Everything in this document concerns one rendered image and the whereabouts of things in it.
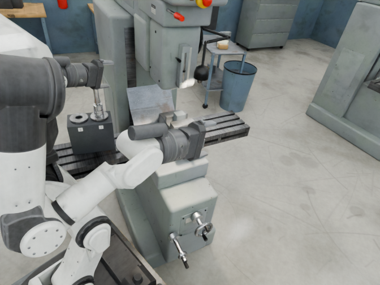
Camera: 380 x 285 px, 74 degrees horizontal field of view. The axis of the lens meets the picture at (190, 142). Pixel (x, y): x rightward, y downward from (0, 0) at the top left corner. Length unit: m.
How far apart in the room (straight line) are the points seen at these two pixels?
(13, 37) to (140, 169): 0.34
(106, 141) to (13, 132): 1.03
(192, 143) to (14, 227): 0.44
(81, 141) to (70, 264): 0.59
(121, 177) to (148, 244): 1.44
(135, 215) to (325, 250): 1.63
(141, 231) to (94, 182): 1.47
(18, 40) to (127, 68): 1.20
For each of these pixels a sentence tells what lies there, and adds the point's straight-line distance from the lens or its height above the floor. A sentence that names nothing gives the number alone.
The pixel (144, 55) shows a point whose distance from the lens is 1.44.
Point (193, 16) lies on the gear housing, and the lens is 1.22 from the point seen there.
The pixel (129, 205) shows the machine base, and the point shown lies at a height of 0.20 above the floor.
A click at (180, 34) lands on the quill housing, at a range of 1.25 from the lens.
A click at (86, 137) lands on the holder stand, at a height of 1.07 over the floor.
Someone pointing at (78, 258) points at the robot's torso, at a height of 0.87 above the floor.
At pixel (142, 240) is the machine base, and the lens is 2.00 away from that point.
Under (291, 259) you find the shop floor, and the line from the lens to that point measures 2.40.
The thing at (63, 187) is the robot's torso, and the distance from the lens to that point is 0.83.
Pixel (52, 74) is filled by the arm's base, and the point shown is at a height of 1.75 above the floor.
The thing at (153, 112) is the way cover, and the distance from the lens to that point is 1.82.
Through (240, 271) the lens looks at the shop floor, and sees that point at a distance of 2.20.
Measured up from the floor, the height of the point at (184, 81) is 1.37.
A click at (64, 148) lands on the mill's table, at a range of 1.57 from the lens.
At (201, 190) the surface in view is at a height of 0.76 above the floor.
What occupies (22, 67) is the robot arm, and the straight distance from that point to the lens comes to 0.44.
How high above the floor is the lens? 1.93
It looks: 38 degrees down
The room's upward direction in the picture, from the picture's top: 7 degrees clockwise
